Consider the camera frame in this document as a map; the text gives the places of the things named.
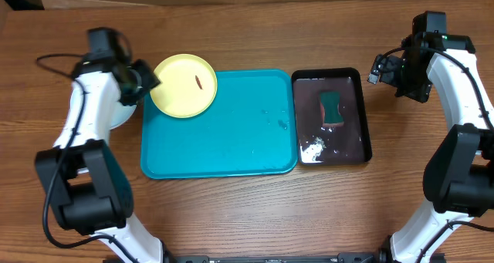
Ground green orange sponge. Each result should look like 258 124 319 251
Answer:
319 91 344 127

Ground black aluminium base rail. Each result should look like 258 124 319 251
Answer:
175 252 377 263

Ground teal plastic tray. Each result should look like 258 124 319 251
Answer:
140 69 298 180

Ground light blue plate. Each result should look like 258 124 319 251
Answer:
110 102 137 129

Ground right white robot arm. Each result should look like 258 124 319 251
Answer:
368 30 493 263

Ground yellow plate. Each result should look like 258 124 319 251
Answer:
151 54 218 118

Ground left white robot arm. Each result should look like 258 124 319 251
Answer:
35 56 174 262

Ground black rectangular tray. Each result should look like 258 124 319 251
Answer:
292 68 372 165

